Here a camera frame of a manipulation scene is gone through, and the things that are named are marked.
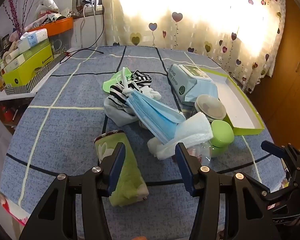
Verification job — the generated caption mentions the light green flat box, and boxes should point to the light green flat box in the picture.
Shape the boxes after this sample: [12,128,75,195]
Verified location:
[17,39,51,56]

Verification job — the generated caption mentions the white box with green rim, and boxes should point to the white box with green rim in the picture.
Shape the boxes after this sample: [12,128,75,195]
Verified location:
[200,67,265,136]

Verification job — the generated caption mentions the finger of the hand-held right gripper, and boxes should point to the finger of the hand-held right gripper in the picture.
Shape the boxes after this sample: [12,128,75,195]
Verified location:
[261,141,300,188]
[261,180,300,205]

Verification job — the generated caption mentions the green cardboard box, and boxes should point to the green cardboard box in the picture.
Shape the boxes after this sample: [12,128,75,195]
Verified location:
[2,44,53,87]

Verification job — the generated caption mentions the black cable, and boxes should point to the black cable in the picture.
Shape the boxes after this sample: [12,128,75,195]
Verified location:
[60,4,105,64]

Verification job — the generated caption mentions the white carton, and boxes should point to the white carton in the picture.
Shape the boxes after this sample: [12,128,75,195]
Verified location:
[2,52,28,73]

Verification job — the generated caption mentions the green sock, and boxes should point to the green sock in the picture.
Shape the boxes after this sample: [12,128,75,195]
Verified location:
[103,70,127,93]

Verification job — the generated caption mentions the striped cardboard box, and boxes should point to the striped cardboard box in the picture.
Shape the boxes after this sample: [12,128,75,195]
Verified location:
[5,50,65,95]

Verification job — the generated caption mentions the pink floral blanket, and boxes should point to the pink floral blanket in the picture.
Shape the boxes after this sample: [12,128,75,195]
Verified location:
[0,191,30,227]

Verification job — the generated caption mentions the white towel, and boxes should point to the white towel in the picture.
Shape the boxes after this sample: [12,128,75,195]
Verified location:
[147,112,214,160]

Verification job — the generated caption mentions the wooden cabinet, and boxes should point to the wooden cabinet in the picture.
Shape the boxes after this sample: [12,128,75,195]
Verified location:
[247,0,300,150]

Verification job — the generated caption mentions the blue white tissue pack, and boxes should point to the blue white tissue pack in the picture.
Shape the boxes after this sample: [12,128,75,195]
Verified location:
[20,28,48,47]

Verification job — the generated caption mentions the light grey sock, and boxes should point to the light grey sock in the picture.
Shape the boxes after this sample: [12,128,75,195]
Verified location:
[104,97,140,127]

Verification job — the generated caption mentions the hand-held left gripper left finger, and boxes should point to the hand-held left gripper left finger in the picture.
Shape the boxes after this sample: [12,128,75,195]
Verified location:
[19,142,127,240]

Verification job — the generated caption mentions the blue face mask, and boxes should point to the blue face mask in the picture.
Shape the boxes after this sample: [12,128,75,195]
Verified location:
[116,67,187,144]

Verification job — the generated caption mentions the wet wipes pack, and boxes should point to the wet wipes pack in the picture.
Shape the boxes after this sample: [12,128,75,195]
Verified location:
[167,64,218,105]

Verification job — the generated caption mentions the green patterned towel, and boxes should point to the green patterned towel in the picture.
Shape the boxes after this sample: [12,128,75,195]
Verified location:
[94,129,149,207]

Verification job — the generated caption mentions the pink decorative branches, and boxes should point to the pink decorative branches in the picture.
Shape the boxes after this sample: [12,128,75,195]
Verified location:
[5,0,44,37]

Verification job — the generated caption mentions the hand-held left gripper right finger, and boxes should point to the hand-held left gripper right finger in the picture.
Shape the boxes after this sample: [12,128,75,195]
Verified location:
[175,142,282,240]

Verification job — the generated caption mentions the orange tray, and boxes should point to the orange tray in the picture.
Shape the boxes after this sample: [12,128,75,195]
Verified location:
[27,17,73,37]

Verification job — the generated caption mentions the clear red printed plastic bag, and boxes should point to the clear red printed plastic bag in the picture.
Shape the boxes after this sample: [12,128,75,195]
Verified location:
[186,140,213,167]

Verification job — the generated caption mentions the black white striped sock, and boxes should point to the black white striped sock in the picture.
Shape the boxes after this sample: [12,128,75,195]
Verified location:
[109,85,133,108]
[130,70,153,84]

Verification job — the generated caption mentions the heart patterned curtain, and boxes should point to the heart patterned curtain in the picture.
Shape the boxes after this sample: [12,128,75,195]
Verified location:
[100,0,290,93]

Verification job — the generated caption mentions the white plastic bag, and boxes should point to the white plastic bag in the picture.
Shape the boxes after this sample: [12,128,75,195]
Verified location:
[41,0,59,13]

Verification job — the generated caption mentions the white side table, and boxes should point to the white side table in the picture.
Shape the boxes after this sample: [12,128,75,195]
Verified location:
[0,75,53,103]

